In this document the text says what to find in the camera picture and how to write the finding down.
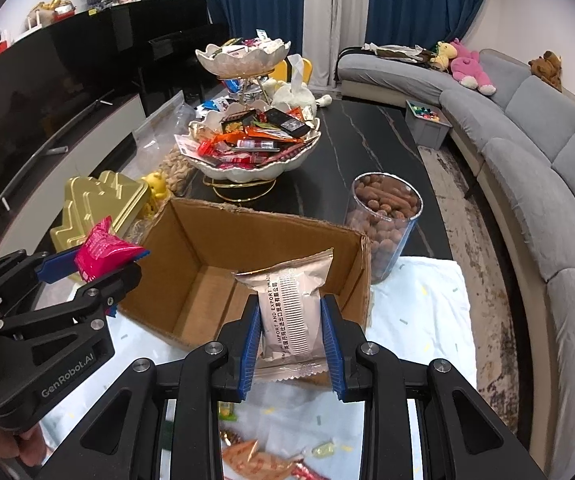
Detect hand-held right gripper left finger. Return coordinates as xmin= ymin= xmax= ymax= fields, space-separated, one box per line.
xmin=34 ymin=294 xmax=263 ymax=480

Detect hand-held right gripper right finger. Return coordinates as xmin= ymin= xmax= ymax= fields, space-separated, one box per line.
xmin=320 ymin=295 xmax=548 ymax=480

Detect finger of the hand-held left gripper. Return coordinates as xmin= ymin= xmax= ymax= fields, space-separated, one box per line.
xmin=0 ymin=260 xmax=144 ymax=341
xmin=0 ymin=247 xmax=88 ymax=311

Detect pink snack packet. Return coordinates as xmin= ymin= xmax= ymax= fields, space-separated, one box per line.
xmin=74 ymin=216 xmax=148 ymax=282

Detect beige snack packet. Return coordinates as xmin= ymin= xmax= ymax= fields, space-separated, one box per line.
xmin=234 ymin=248 xmax=335 ymax=386

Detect cardboard box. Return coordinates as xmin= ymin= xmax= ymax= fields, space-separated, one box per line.
xmin=117 ymin=197 xmax=372 ymax=391

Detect pile of snacks, large bowl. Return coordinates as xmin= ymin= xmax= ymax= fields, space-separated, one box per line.
xmin=177 ymin=105 xmax=321 ymax=171

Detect pile of snacks, small bowl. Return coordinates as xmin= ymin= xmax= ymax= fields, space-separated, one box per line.
xmin=212 ymin=30 xmax=288 ymax=58

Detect person's left hand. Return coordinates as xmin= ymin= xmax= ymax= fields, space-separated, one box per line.
xmin=0 ymin=422 xmax=45 ymax=468

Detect white table cloth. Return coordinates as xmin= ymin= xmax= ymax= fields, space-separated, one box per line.
xmin=32 ymin=255 xmax=478 ymax=480

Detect small yellow plush toy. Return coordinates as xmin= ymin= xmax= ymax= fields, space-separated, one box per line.
xmin=140 ymin=171 xmax=170 ymax=211

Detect orange snack packet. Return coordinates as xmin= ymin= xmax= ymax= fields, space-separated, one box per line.
xmin=222 ymin=440 xmax=308 ymax=480

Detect foil wrapped candy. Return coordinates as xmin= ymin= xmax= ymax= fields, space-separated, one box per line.
xmin=290 ymin=462 xmax=328 ymax=480

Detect clear container of peanuts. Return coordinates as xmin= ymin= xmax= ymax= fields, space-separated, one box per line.
xmin=160 ymin=145 xmax=198 ymax=196

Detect clear jar of nuts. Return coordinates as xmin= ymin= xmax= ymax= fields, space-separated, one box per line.
xmin=345 ymin=172 xmax=424 ymax=285

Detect grey television cabinet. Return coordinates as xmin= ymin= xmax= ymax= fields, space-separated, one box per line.
xmin=0 ymin=92 xmax=145 ymax=261

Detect black television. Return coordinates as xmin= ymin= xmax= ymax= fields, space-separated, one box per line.
xmin=0 ymin=25 xmax=133 ymax=201

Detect clear plastic bag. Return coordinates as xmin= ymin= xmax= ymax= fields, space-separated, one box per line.
xmin=132 ymin=92 xmax=203 ymax=176

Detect white tiered bowl stand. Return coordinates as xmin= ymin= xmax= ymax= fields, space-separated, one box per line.
xmin=174 ymin=37 xmax=323 ymax=203

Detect patterned rug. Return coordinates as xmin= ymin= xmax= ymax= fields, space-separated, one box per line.
xmin=420 ymin=142 xmax=523 ymax=421

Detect scattered snack packets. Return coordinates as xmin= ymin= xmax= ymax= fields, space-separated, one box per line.
xmin=194 ymin=97 xmax=233 ymax=113

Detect grey storage bin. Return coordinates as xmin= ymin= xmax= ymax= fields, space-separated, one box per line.
xmin=405 ymin=100 xmax=453 ymax=150

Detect gold ribbon gift box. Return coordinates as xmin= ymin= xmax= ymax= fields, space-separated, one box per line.
xmin=27 ymin=0 xmax=75 ymax=26

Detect white plush toy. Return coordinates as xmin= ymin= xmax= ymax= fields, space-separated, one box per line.
xmin=262 ymin=55 xmax=333 ymax=116

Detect yellow chair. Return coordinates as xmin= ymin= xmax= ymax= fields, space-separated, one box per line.
xmin=272 ymin=59 xmax=313 ymax=83

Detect grey curved sofa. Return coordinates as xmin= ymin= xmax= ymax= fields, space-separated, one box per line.
xmin=336 ymin=47 xmax=575 ymax=480

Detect clothes pile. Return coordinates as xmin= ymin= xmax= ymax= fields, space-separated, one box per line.
xmin=340 ymin=42 xmax=438 ymax=66

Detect blue curtain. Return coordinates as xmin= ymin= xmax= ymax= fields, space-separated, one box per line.
xmin=190 ymin=0 xmax=308 ymax=56
xmin=367 ymin=0 xmax=498 ymax=51

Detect pink plush toy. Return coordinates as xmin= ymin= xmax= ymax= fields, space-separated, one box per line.
xmin=448 ymin=37 xmax=497 ymax=96

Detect yellow green plush toy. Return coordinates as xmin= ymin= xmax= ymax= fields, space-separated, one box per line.
xmin=430 ymin=40 xmax=458 ymax=72

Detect white sheer curtain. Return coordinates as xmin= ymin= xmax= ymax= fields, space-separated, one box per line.
xmin=305 ymin=0 xmax=373 ymax=91

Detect brown plush toy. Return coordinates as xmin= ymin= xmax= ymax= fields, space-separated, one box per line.
xmin=527 ymin=50 xmax=563 ymax=92

